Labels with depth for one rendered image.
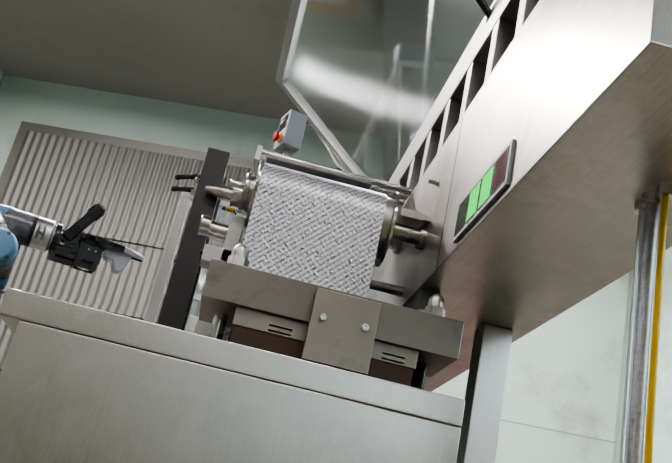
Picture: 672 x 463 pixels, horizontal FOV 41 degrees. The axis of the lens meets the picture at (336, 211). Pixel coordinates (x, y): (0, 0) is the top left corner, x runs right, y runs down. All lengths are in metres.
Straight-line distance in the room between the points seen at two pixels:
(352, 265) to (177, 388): 0.47
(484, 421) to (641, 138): 0.83
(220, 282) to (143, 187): 4.45
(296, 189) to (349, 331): 0.38
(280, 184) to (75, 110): 4.68
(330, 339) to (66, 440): 0.39
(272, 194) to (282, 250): 0.11
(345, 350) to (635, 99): 0.59
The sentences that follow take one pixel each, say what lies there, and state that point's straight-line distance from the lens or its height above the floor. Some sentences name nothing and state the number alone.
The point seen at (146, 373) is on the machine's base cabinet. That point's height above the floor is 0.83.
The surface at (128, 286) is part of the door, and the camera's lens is 5.58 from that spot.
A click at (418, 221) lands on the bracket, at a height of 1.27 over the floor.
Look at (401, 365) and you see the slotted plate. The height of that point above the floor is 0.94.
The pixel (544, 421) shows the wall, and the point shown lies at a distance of 5.30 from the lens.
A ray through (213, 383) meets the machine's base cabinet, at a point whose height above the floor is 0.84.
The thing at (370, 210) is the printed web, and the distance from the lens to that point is 1.64.
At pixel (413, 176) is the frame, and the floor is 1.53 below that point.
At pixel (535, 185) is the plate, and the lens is 1.19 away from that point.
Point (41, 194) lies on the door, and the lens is 5.99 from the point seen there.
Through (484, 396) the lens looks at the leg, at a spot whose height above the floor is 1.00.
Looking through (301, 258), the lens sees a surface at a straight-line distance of 1.59.
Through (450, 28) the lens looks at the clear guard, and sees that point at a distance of 1.93.
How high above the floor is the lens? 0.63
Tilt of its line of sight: 22 degrees up
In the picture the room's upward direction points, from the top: 13 degrees clockwise
